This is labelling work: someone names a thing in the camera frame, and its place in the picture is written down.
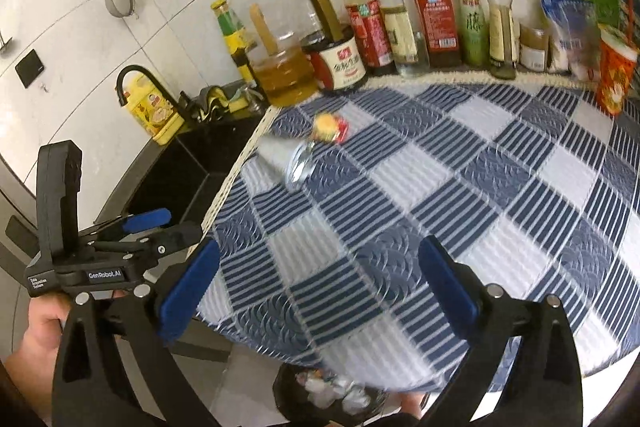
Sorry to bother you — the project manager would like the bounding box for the green glass bottle yellow label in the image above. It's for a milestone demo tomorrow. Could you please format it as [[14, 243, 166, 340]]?
[[209, 0, 261, 88]]

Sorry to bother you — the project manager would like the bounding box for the red paper cup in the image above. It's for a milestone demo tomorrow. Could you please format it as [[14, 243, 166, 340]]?
[[594, 24, 640, 116]]

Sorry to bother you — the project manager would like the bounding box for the gold cap olive label bottle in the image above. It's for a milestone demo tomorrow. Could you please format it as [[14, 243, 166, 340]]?
[[482, 0, 519, 80]]

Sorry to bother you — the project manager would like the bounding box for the yellow dish soap bottle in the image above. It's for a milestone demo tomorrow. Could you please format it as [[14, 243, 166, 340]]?
[[124, 74, 185, 146]]

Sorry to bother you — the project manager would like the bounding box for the person's left hand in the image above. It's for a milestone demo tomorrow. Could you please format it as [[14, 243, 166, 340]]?
[[4, 289, 129, 385]]

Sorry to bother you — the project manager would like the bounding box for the black trash bin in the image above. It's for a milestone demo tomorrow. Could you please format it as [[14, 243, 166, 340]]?
[[272, 361, 392, 427]]

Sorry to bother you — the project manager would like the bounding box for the large clear cooking oil jug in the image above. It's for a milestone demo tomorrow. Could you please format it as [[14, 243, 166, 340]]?
[[244, 0, 319, 106]]

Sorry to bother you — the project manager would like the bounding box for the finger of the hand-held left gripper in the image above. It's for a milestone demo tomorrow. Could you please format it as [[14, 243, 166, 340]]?
[[94, 208, 172, 239], [92, 222, 204, 269]]

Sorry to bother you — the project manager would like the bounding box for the black wall socket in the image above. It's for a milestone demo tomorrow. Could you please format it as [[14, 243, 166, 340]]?
[[14, 49, 45, 89]]

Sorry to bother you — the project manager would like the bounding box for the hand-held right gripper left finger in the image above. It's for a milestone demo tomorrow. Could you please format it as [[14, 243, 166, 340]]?
[[51, 237, 222, 427]]

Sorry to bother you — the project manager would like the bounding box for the green label oil bottle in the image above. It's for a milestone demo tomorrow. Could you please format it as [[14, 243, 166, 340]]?
[[452, 0, 491, 68]]

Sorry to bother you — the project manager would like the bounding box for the red print plastic wrapper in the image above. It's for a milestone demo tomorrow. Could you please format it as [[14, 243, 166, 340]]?
[[282, 112, 351, 188]]

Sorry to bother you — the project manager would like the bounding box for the black and yellow cloth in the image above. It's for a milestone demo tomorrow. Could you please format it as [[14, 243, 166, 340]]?
[[197, 86, 232, 121]]

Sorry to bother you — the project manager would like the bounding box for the blue checked tablecloth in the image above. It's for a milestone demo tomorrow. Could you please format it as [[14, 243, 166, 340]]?
[[192, 74, 640, 396]]

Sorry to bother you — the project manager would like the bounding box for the black kitchen sink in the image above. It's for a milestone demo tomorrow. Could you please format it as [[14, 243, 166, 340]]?
[[124, 106, 273, 230]]

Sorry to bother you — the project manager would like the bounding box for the clear plastic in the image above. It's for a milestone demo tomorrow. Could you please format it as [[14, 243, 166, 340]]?
[[341, 384, 372, 414], [302, 369, 338, 410]]

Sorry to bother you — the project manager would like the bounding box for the person's dark clothing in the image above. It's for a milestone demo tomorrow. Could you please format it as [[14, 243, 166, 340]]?
[[379, 412, 427, 427]]

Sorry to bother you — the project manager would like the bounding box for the yellow cap clear bottle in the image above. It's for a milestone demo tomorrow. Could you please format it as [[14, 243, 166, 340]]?
[[368, 0, 430, 78]]

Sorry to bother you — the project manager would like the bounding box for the black kitchen faucet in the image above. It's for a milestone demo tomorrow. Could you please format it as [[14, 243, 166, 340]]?
[[116, 65, 195, 128]]

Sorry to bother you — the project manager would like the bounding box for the dark soy sauce jug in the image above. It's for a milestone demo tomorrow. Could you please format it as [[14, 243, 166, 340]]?
[[284, 0, 370, 94]]

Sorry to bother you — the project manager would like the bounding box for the black cap red label bottle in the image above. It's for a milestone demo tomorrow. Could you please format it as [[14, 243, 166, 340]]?
[[333, 0, 399, 77]]

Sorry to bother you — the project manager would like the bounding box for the gold cap red label bottle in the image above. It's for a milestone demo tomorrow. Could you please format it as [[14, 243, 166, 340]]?
[[405, 0, 464, 69]]

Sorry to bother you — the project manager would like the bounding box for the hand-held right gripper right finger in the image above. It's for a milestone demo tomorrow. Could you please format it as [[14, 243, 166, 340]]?
[[417, 234, 586, 427]]

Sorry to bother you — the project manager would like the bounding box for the small glass jar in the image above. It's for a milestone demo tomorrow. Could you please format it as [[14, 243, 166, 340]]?
[[518, 24, 550, 72]]

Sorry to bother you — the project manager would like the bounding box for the blue and white plastic bag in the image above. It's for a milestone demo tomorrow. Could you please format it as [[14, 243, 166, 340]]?
[[539, 0, 601, 80]]

